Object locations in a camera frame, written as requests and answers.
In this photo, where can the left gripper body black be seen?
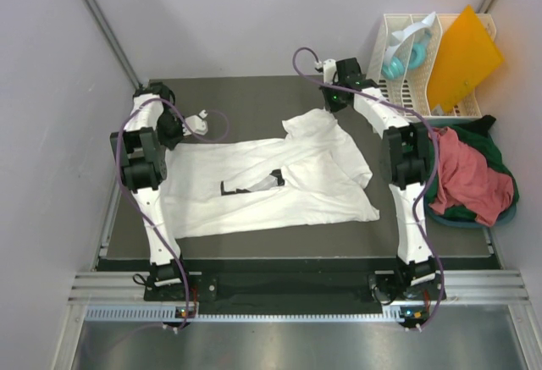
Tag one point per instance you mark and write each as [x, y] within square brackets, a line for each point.
[168, 129]

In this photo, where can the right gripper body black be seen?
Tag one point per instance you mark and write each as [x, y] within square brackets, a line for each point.
[332, 98]

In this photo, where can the white printed t shirt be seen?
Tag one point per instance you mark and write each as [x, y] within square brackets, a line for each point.
[314, 175]

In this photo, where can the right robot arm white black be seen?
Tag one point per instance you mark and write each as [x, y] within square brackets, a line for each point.
[404, 166]

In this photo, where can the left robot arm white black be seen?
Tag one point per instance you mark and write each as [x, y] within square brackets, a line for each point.
[139, 149]

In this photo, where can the teal white headphones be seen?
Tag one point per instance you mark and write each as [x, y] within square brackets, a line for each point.
[407, 49]

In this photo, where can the white plastic file organizer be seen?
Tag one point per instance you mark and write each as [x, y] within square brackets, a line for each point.
[409, 91]

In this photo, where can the orange plastic folder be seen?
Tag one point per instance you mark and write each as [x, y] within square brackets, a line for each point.
[467, 55]

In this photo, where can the green t shirt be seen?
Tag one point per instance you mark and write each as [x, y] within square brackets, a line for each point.
[487, 141]

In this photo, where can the pink t shirt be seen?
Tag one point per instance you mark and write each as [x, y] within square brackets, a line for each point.
[470, 175]

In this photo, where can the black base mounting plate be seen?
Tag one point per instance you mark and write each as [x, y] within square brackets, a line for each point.
[220, 279]

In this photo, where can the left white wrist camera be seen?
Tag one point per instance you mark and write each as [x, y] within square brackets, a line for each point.
[196, 124]

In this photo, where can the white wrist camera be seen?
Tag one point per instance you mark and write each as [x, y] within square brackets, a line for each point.
[196, 124]
[327, 68]

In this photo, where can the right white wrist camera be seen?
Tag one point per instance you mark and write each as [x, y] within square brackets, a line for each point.
[327, 68]

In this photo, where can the aluminium frame rail front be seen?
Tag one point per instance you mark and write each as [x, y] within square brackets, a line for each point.
[470, 287]

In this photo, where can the aluminium corner post left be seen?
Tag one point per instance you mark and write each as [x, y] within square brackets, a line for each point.
[112, 41]

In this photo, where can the grey slotted cable duct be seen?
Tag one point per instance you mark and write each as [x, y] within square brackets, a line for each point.
[177, 314]

